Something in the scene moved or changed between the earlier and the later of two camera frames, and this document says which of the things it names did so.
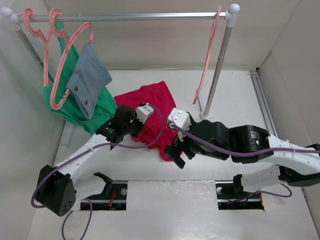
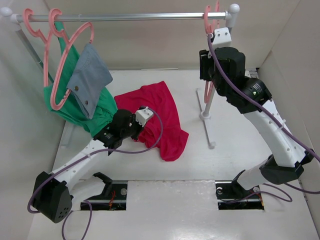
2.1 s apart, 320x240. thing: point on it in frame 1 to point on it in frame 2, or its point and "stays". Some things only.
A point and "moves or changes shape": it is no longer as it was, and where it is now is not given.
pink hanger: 214,25 moves or changes shape
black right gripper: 173,152 to 205,61
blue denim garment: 91,76 stays
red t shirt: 156,134 stays
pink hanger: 39,35 stays
